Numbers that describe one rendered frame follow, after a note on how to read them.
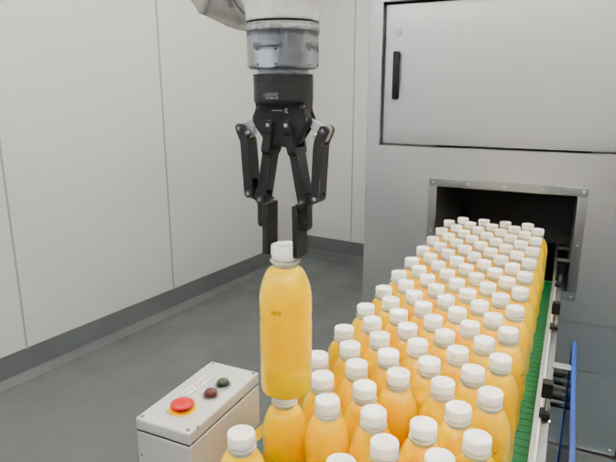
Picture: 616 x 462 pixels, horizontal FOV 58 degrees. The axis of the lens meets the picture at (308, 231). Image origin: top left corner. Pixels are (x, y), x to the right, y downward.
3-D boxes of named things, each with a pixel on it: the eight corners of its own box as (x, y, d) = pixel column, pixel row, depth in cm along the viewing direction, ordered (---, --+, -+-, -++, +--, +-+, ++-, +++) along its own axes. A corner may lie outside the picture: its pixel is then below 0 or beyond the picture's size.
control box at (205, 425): (139, 475, 87) (134, 415, 84) (214, 410, 104) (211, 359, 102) (192, 494, 82) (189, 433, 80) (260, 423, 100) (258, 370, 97)
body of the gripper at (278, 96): (237, 71, 68) (240, 148, 71) (300, 71, 65) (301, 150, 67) (268, 73, 75) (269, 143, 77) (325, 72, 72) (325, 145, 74)
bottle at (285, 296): (272, 372, 85) (269, 246, 80) (318, 379, 83) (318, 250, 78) (253, 397, 79) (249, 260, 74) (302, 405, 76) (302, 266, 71)
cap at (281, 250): (277, 251, 78) (277, 239, 78) (302, 254, 77) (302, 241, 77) (266, 259, 75) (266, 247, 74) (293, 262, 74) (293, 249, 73)
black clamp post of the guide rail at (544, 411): (538, 417, 119) (542, 383, 117) (539, 410, 122) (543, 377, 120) (549, 420, 118) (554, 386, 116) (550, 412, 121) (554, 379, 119)
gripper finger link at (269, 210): (267, 203, 74) (262, 203, 74) (267, 255, 75) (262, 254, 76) (278, 200, 76) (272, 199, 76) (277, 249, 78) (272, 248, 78)
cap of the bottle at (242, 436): (258, 447, 77) (258, 435, 77) (232, 455, 76) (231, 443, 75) (250, 432, 81) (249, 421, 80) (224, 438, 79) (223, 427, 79)
